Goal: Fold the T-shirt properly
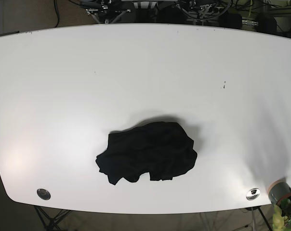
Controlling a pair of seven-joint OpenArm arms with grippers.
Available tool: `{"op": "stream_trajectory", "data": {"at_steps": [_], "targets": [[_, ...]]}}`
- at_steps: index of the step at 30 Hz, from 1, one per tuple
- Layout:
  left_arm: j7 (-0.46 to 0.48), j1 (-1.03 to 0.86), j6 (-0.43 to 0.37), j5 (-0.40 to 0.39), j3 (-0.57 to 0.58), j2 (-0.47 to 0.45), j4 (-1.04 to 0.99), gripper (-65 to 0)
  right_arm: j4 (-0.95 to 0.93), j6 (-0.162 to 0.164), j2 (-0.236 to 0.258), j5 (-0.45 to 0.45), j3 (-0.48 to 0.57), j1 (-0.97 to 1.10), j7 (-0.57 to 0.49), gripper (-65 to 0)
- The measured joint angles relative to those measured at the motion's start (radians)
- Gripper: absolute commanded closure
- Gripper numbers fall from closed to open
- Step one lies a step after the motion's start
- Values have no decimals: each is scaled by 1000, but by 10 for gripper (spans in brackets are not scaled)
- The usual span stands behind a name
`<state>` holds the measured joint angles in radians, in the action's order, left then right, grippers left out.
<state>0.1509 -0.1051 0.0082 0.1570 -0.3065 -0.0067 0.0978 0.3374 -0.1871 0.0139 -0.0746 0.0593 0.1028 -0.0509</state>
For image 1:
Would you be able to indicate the green potted plant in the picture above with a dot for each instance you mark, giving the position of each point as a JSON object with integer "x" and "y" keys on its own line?
{"x": 282, "y": 216}

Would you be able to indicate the silver table grommet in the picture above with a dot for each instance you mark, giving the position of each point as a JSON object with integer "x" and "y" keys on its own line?
{"x": 252, "y": 194}
{"x": 43, "y": 194}

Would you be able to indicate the black folding table legs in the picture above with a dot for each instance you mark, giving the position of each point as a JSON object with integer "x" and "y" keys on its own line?
{"x": 51, "y": 223}

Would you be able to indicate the left silver table grommet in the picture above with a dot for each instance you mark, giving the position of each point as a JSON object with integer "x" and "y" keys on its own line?
{"x": 43, "y": 194}

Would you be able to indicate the grey plant pot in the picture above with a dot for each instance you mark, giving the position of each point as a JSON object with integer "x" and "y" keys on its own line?
{"x": 278, "y": 191}

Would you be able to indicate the right silver table grommet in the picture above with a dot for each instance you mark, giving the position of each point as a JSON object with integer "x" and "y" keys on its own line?
{"x": 252, "y": 194}

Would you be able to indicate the black T-shirt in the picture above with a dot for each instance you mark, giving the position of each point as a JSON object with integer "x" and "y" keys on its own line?
{"x": 161, "y": 149}

